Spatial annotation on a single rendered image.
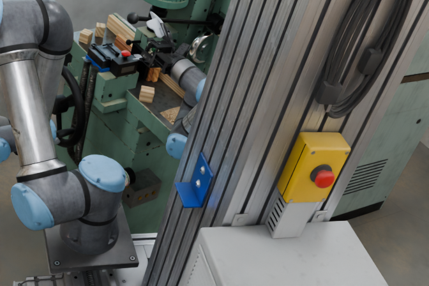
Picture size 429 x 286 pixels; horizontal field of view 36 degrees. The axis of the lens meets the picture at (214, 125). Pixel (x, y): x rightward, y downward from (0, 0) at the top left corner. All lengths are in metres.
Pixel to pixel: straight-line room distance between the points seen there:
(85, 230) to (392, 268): 1.99
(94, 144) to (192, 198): 1.08
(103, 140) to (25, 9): 0.87
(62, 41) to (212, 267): 0.72
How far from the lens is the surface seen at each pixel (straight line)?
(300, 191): 1.20
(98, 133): 2.35
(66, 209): 1.54
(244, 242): 1.25
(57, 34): 1.61
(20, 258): 2.77
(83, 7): 3.75
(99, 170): 1.59
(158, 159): 2.31
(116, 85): 2.11
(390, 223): 3.59
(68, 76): 2.07
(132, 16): 1.93
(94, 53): 2.11
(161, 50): 1.90
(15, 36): 1.54
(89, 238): 1.67
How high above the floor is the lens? 2.07
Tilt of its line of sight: 34 degrees down
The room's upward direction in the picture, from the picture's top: 19 degrees clockwise
